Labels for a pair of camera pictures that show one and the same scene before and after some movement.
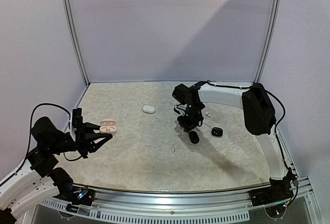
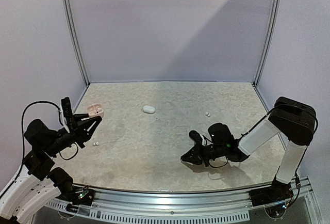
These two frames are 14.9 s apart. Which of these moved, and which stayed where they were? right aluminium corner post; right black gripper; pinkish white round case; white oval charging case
Moved: pinkish white round case; right black gripper
Stayed: right aluminium corner post; white oval charging case
